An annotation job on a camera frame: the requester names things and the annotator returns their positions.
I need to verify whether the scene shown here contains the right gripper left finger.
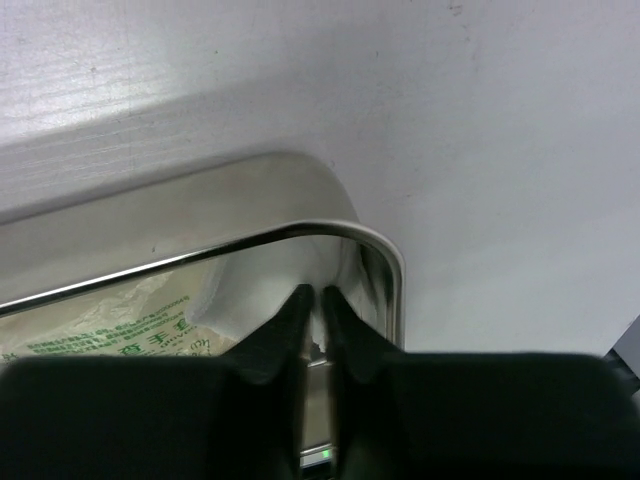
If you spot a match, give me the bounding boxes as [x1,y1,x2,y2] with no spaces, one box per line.
[1,285,315,479]

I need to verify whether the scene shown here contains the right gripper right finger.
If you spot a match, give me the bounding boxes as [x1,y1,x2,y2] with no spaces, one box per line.
[321,287,639,479]

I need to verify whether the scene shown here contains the green glove packet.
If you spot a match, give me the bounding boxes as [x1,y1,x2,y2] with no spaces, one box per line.
[1,265,235,364]

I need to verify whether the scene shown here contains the stainless steel tray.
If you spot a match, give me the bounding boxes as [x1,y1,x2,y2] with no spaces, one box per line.
[1,153,404,478]

